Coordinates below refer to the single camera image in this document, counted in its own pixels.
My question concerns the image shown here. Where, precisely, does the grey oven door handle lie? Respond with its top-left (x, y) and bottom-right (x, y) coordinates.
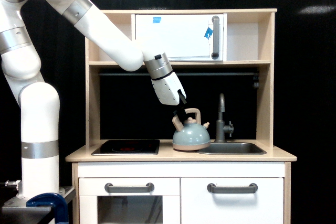
top-left (104, 183), bottom-right (155, 193)

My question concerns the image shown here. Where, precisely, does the grey toy faucet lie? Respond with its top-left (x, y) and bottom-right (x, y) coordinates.
top-left (215, 93), bottom-right (234, 143)

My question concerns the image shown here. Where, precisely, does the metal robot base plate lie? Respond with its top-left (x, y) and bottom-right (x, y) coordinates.
top-left (2, 186), bottom-right (76, 212)

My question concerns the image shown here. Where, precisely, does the white oven door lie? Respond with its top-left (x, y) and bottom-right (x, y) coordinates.
top-left (79, 177), bottom-right (181, 223)

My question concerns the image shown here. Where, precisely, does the black toy stove top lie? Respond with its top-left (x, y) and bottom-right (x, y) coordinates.
top-left (91, 139), bottom-right (160, 156)

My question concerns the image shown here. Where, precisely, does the wooden toy kitchen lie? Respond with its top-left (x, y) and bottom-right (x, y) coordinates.
top-left (66, 9), bottom-right (296, 223)

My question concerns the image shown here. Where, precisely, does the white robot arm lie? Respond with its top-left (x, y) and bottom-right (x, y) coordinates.
top-left (1, 0), bottom-right (186, 199)

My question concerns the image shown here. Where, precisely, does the blue c-clamp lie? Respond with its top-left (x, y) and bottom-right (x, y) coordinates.
top-left (26, 193), bottom-right (69, 224)

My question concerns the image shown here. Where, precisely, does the grey cabinet door handle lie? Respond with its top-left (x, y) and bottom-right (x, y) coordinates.
top-left (207, 183), bottom-right (258, 194)

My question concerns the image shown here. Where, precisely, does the white toy microwave door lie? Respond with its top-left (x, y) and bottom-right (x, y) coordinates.
top-left (135, 13), bottom-right (227, 61)

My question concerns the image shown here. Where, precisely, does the white cabinet door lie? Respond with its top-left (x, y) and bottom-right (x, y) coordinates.
top-left (181, 177), bottom-right (284, 223)

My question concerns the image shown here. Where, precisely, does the blue tape right piece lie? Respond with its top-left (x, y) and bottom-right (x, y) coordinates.
top-left (204, 27), bottom-right (213, 40)

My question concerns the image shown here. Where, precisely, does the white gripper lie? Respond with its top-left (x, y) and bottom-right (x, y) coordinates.
top-left (151, 72), bottom-right (187, 123)

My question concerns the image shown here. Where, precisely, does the blue tape piece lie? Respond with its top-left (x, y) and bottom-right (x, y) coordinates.
top-left (204, 27), bottom-right (213, 40)
top-left (153, 16), bottom-right (162, 24)

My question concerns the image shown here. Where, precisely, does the grey toy sink basin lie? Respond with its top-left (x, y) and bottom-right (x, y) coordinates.
top-left (198, 142), bottom-right (267, 155)

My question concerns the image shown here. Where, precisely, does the grey-blue toy teapot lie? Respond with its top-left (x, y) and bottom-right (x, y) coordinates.
top-left (172, 108), bottom-right (211, 151)

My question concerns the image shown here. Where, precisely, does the blue tape top piece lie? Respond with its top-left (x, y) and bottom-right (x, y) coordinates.
top-left (153, 16), bottom-right (162, 24)

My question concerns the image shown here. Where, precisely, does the grey microwave handle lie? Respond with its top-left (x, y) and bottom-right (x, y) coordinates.
top-left (212, 16), bottom-right (219, 59)

